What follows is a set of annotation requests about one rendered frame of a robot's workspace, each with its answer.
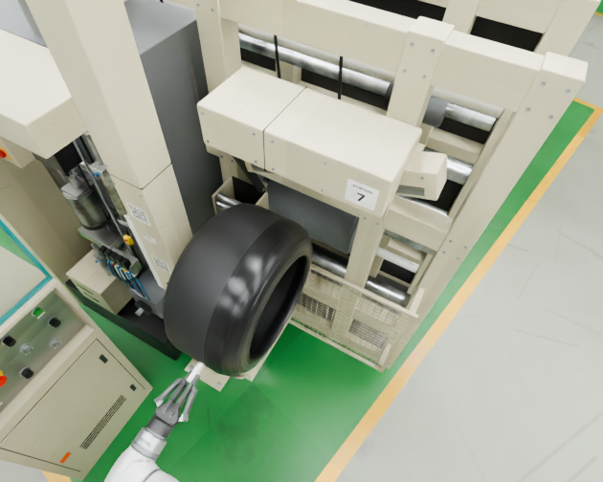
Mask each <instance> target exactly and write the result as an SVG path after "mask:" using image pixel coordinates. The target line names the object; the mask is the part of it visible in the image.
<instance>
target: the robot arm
mask: <svg viewBox="0 0 603 482"><path fill-rule="evenodd" d="M204 366H205V365H204V363H202V362H201V361H199V362H198V364H197V365H196V366H195V367H194V369H193V370H192V371H190V372H189V373H188V375H187V376H186V378H185V379H180V378H178V379H177V380H176V381H175V382H174V383H173V384H172V385H171V386H170V387H169V388H168V389H167V390H166V391H165V392H164V393H163V394H162V395H161V396H159V397H157V398H155V399H154V402H156V405H157V408H156V411H155V413H154V415H153V416H152V418H151V419H150V421H149V422H148V423H147V425H146V426H147V427H142V429H141V430H140V432H139V433H138V434H137V436H136V437H135V439H134V440H133V441H132V443H131V445H130V446H129V447H128V448H127V449H126V450H125V451H124V452H123V453H122V454H121V456H120V457H119V458H118V460H117V461H116V462H115V464H114V465H113V467H112V469H111V470H110V472H109V473H108V474H107V476H106V478H105V480H104V482H179V481H178V480H177V479H175V478H174V477H173V476H171V475H170V474H167V473H165V472H164V471H162V470H161V469H160V468H159V467H158V466H157V465H156V464H155V461H156V459H157V458H158V457H159V455H160V453H161V451H162V450H163V448H164V447H165V445H166V444H167V440H166V439H165V438H168V436H169V435H170V433H171V432H172V430H173V429H174V427H175V426H176V425H177V424H179V422H184V421H185V422H187V421H188V420H189V416H190V410H191V407H192V405H193V402H194V399H195V397H196V394H197V391H198V390H197V389H196V387H195V385H196V383H197V381H198V380H199V378H200V376H199V373H200V372H201V370H202V369H203V367H204ZM188 383H190V384H189V386H188V387H187V389H186V390H185V392H184V393H183V395H182V396H181V398H180V399H179V401H178V402H177V403H176V401H177V399H178V398H179V396H180V394H181V393H182V391H183V390H184V388H185V387H186V385H187V384H188ZM177 387H178V388H177ZM176 388H177V389H176ZM175 389H176V391H175V392H174V394H173V395H172V397H171V398H170V399H169V400H168V402H166V403H164V404H162V402H163V401H164V399H166V398H167V397H168V396H169V395H170V394H171V393H172V392H173V391H174V390H175ZM189 395H190V397H189V399H188V402H187V404H186V407H185V410H184V413H183V414H182V415H181V417H180V409H181V407H182V406H183V403H184V402H185V400H186V399H187V398H188V396H189Z"/></svg>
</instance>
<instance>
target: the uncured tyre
mask: <svg viewBox="0 0 603 482"><path fill-rule="evenodd" d="M312 256H313V246H312V243H311V240H310V238H309V235H308V233H307V231H306V229H304V228H303V227H302V226H301V225H300V224H298V223H296V222H294V221H292V220H290V219H287V218H285V217H283V216H281V215H279V214H276V213H274V212H273V211H271V210H269V209H266V208H263V207H261V206H259V205H254V204H247V203H242V204H238V205H235V206H233V207H230V208H227V209H224V210H222V211H220V212H218V213H217V214H215V216H213V217H212V218H211V219H210V220H209V221H207V222H206V223H205V224H204V225H203V226H202V227H201V228H200V229H199V231H198V232H197V233H196V234H195V235H194V236H193V237H192V239H191V240H190V241H189V243H188V244H187V246H186V247H185V249H184V250H183V252H182V254H181V255H180V257H179V259H178V261H177V263H176V265H175V267H174V269H173V271H172V274H171V276H170V279H169V281H168V284H167V289H166V293H165V297H164V305H163V316H164V324H165V330H166V334H167V338H168V339H169V340H170V342H171V343H172V344H173V345H174V346H175V347H176V348H177V349H178V350H180V351H181V352H183V353H185V354H186V355H188V356H190V357H191V358H193V359H195V360H196V361H198V362H202V363H204V365H205V366H207V367H209V369H211V370H213V371H214V372H216V373H218V374H221V375H225V376H229V377H231V376H234V375H238V374H242V373H245V372H248V371H250V370H251V369H253V368H254V367H255V366H256V365H257V364H258V363H259V362H260V361H261V360H262V359H263V357H264V356H265V355H266V354H267V352H268V351H269V350H270V348H271V347H272V345H273V344H274V343H275V341H276V340H277V338H278V336H279V334H280V333H281V331H282V329H283V328H284V326H285V324H286V322H287V321H288V319H289V318H290V316H291V314H292V312H293V310H294V308H295V306H296V304H297V302H298V300H299V297H300V295H301V293H302V289H303V286H304V284H305V281H306V278H307V276H308V273H309V270H310V266H311V262H312Z"/></svg>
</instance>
